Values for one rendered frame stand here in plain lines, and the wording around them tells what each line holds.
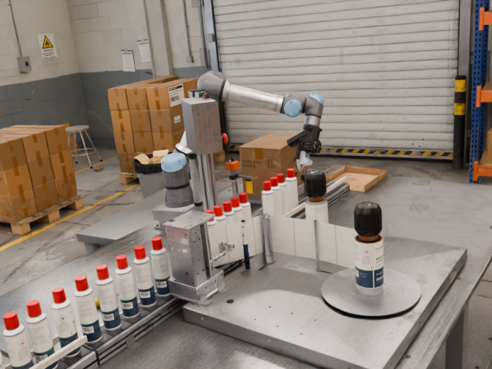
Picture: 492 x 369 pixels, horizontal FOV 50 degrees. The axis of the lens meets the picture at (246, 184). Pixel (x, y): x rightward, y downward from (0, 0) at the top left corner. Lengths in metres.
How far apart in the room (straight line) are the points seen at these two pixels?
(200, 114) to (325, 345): 0.90
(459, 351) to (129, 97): 4.83
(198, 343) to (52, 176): 4.15
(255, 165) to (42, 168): 3.20
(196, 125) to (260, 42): 5.00
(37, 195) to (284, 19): 3.50
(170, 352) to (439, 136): 5.09
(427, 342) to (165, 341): 0.77
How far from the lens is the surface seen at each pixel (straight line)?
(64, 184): 5.71
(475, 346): 2.72
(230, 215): 1.99
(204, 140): 1.91
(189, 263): 1.68
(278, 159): 2.61
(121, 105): 6.22
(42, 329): 1.52
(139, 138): 6.18
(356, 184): 2.91
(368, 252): 1.63
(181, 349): 1.63
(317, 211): 1.97
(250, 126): 7.08
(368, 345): 1.50
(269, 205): 2.21
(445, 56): 6.17
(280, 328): 1.57
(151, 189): 4.78
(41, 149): 5.51
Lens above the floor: 1.73
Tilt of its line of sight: 17 degrees down
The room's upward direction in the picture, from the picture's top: 6 degrees counter-clockwise
